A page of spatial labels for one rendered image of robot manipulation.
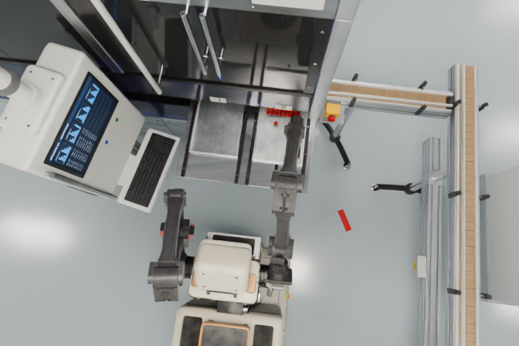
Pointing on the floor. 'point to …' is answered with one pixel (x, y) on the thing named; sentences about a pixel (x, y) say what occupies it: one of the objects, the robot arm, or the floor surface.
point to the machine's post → (340, 28)
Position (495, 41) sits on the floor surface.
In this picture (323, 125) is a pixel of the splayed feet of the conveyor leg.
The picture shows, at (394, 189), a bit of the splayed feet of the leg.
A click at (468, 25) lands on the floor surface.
